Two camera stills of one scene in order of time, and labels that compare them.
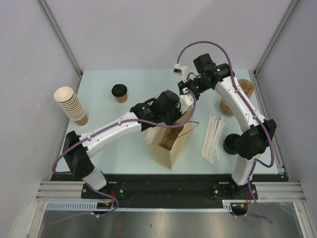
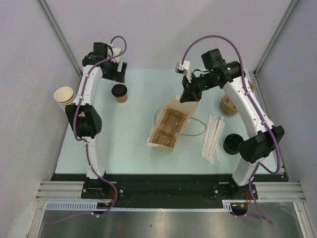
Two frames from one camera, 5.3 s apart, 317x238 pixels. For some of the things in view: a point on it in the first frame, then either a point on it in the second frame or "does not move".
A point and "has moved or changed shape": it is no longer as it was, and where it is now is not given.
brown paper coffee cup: [122, 99] does not move
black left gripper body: [169, 118] -> [110, 73]
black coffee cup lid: [119, 90] does not move
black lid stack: [229, 143] does not move
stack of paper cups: [67, 97] does not move
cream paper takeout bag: [165, 141] has moved or changed shape
